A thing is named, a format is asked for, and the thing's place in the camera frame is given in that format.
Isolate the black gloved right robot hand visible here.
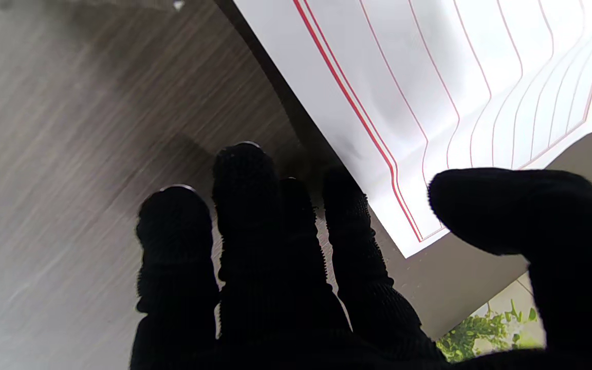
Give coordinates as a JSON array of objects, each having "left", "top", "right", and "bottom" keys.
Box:
[{"left": 132, "top": 144, "right": 592, "bottom": 370}]

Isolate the red lined paper sheet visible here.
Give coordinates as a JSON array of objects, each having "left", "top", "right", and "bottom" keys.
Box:
[{"left": 233, "top": 0, "right": 592, "bottom": 258}]

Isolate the garden window backdrop banner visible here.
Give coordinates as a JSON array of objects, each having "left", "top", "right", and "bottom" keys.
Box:
[{"left": 435, "top": 272, "right": 548, "bottom": 363}]

